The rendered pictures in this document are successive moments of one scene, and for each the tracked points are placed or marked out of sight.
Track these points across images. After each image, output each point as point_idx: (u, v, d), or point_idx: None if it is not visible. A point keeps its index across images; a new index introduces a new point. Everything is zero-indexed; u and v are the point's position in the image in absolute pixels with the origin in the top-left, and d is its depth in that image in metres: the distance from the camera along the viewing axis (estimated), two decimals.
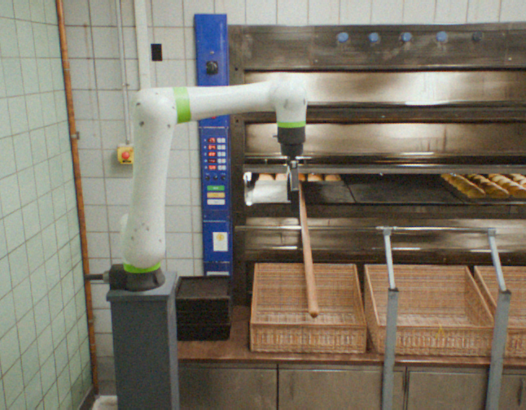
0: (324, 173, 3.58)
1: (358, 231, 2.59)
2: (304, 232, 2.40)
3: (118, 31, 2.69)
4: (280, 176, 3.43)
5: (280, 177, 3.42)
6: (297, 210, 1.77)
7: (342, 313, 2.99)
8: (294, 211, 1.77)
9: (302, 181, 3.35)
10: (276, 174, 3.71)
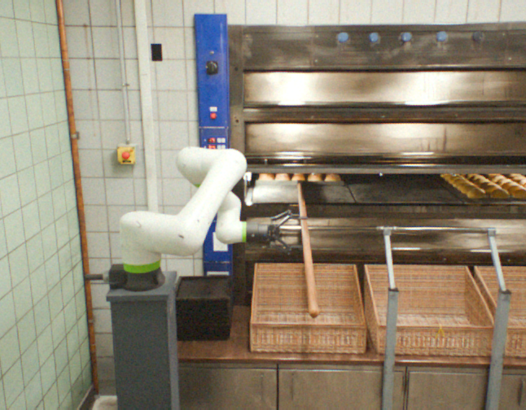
0: (324, 173, 3.58)
1: (358, 231, 2.59)
2: (304, 232, 2.40)
3: (118, 31, 2.69)
4: (280, 176, 3.43)
5: (280, 177, 3.42)
6: None
7: (342, 313, 2.99)
8: None
9: (302, 181, 3.35)
10: (276, 174, 3.71)
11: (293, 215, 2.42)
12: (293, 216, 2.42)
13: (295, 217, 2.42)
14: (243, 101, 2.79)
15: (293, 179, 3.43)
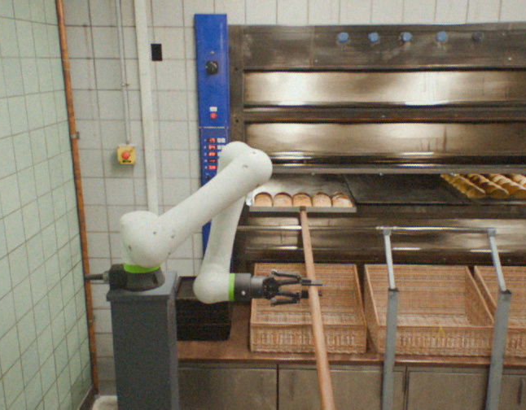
0: (331, 197, 2.98)
1: (358, 231, 2.59)
2: (311, 289, 1.81)
3: (118, 31, 2.69)
4: (279, 201, 2.83)
5: (279, 202, 2.83)
6: (320, 295, 1.85)
7: (342, 313, 2.99)
8: (321, 294, 1.86)
9: (305, 208, 2.75)
10: (273, 197, 3.11)
11: (304, 280, 1.83)
12: (304, 281, 1.83)
13: (306, 282, 1.83)
14: (243, 101, 2.79)
15: (295, 204, 2.84)
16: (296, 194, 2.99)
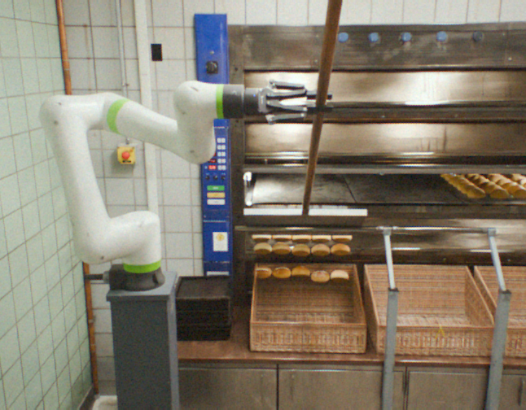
0: (331, 273, 2.95)
1: (358, 231, 2.59)
2: None
3: (118, 31, 2.69)
4: None
5: None
6: (330, 108, 1.48)
7: (342, 313, 2.99)
8: (331, 111, 1.49)
9: None
10: (272, 232, 2.73)
11: (309, 90, 1.50)
12: (309, 93, 1.49)
13: (313, 93, 1.49)
14: None
15: (294, 234, 2.85)
16: (295, 267, 2.97)
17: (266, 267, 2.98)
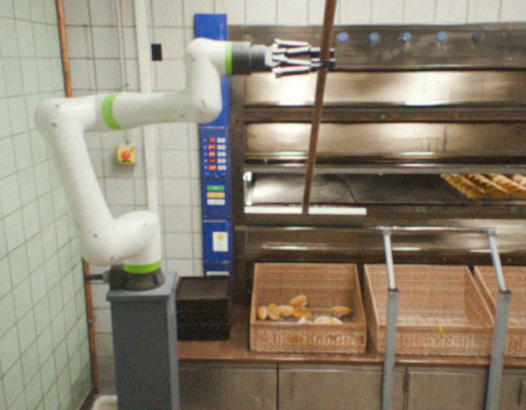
0: None
1: (358, 231, 2.59)
2: None
3: (118, 31, 2.69)
4: (304, 321, 2.81)
5: (305, 323, 2.81)
6: (332, 63, 1.57)
7: None
8: (334, 65, 1.57)
9: None
10: (272, 237, 2.76)
11: (313, 48, 1.59)
12: (313, 50, 1.59)
13: (316, 50, 1.59)
14: (243, 101, 2.79)
15: (314, 330, 2.73)
16: (297, 310, 2.93)
17: (263, 310, 2.91)
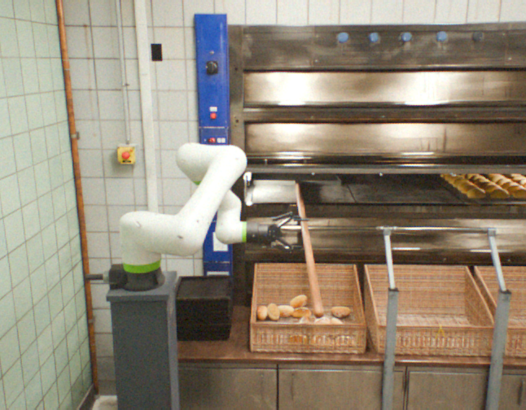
0: None
1: (358, 231, 2.59)
2: (304, 232, 2.40)
3: (118, 31, 2.69)
4: (304, 321, 2.81)
5: (305, 323, 2.81)
6: None
7: None
8: None
9: (300, 181, 3.34)
10: (273, 174, 3.70)
11: (295, 216, 2.40)
12: (295, 218, 2.40)
13: (297, 219, 2.40)
14: (243, 101, 2.79)
15: (314, 330, 2.73)
16: (297, 310, 2.94)
17: (263, 310, 2.91)
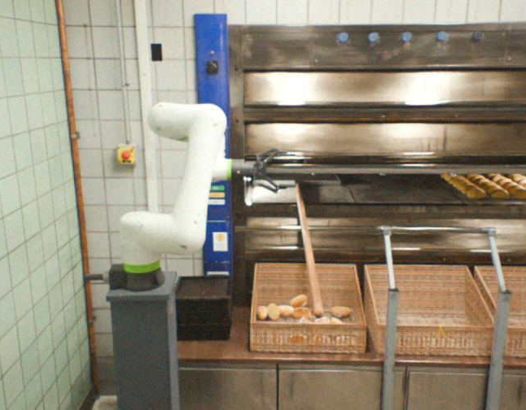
0: None
1: (358, 231, 2.59)
2: (304, 232, 2.40)
3: (118, 31, 2.69)
4: (304, 321, 2.81)
5: (305, 323, 2.81)
6: (293, 186, 2.35)
7: None
8: (294, 186, 2.36)
9: (300, 181, 3.34)
10: (273, 174, 3.70)
11: (281, 151, 2.31)
12: (281, 153, 2.31)
13: (282, 153, 2.31)
14: (243, 101, 2.79)
15: (314, 330, 2.73)
16: (297, 310, 2.94)
17: (263, 310, 2.91)
